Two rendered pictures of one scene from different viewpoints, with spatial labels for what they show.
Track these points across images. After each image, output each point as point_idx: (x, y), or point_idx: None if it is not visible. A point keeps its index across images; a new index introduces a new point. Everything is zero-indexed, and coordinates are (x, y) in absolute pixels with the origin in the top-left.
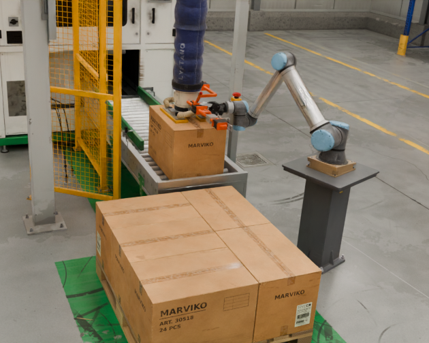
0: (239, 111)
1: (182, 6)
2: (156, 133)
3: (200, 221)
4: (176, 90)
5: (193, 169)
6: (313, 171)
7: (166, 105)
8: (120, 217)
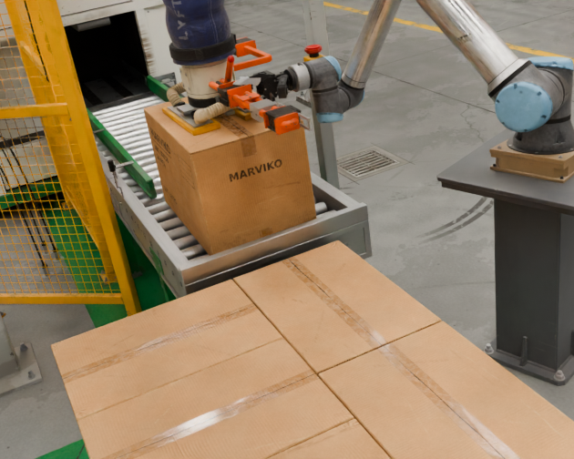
0: (322, 80)
1: None
2: (167, 161)
3: (281, 351)
4: (181, 65)
5: (252, 223)
6: (510, 178)
7: (173, 102)
8: (101, 378)
